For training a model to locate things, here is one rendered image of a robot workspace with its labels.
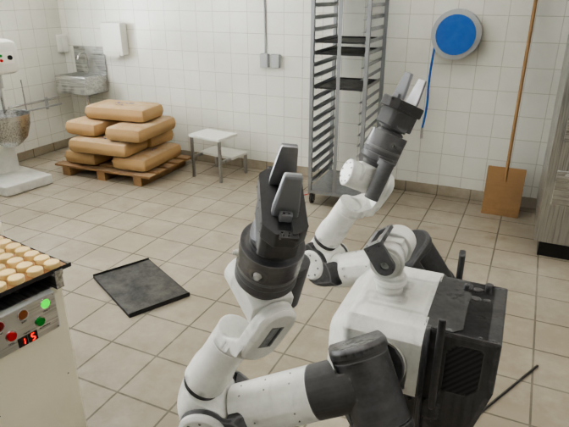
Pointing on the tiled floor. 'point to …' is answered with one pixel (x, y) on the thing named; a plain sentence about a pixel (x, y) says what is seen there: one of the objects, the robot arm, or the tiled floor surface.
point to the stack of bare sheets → (140, 287)
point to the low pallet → (104, 171)
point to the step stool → (216, 149)
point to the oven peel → (500, 196)
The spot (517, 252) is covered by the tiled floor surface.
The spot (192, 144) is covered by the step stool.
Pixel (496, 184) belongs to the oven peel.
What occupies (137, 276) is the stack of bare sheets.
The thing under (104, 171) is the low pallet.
